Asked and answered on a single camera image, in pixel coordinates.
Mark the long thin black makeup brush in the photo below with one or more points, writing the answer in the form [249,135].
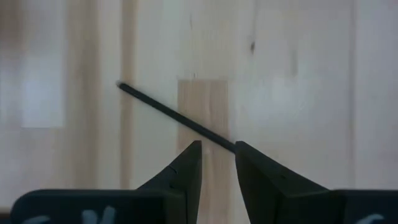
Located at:
[174,115]

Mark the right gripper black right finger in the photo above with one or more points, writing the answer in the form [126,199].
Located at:
[273,193]

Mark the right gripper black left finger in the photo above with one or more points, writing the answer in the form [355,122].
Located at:
[186,174]

